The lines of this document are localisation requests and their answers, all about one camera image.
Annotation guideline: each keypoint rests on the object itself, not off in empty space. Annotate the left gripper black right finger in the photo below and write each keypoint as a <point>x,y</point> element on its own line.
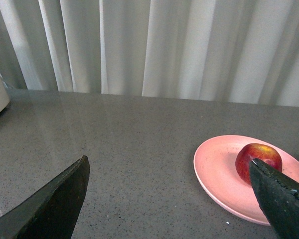
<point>278,198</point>

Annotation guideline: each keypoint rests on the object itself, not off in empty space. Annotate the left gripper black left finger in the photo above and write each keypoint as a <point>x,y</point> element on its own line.
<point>51,212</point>

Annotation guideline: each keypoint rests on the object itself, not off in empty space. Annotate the pink plate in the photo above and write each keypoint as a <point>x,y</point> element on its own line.
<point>214,165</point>

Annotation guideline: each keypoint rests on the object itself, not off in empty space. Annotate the white pleated curtain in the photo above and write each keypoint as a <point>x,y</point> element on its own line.
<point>243,51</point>

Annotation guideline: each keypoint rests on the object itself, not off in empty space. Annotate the red apple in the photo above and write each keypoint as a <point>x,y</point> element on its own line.
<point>251,151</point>

